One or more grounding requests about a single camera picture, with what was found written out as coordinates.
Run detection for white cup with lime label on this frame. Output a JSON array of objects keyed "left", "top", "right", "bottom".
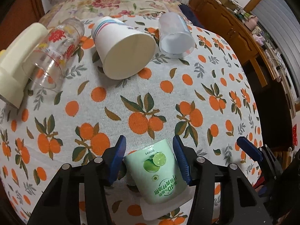
[{"left": 124, "top": 139, "right": 194, "bottom": 221}]

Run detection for white striped paper cup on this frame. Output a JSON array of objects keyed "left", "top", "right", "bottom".
[{"left": 91, "top": 16, "right": 156, "bottom": 80}]

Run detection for translucent frosted plastic cup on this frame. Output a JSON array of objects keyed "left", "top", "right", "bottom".
[{"left": 158, "top": 12, "right": 195, "bottom": 59}]

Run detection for orange print white tablecloth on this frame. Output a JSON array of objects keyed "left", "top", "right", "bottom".
[{"left": 1, "top": 20, "right": 262, "bottom": 222}]

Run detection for cream tumbler with dark interior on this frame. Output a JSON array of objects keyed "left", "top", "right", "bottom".
[{"left": 1, "top": 22, "right": 48, "bottom": 109}]

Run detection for clear glass with flower print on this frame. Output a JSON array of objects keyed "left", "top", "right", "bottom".
[{"left": 22, "top": 18, "right": 85, "bottom": 89}]

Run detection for wooden sideboard cabinet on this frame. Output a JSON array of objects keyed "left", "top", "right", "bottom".
[{"left": 188, "top": 0, "right": 296, "bottom": 118}]

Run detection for pink thermos jug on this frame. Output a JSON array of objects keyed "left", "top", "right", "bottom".
[{"left": 244, "top": 15, "right": 258, "bottom": 31}]

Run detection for grey window blind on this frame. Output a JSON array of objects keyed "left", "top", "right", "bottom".
[{"left": 252, "top": 0, "right": 300, "bottom": 97}]

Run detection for floral bed sheet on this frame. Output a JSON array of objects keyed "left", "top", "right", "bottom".
[{"left": 39, "top": 0, "right": 191, "bottom": 29}]

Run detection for brown louvered wardrobe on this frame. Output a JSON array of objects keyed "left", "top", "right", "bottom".
[{"left": 1, "top": 0, "right": 45, "bottom": 50}]

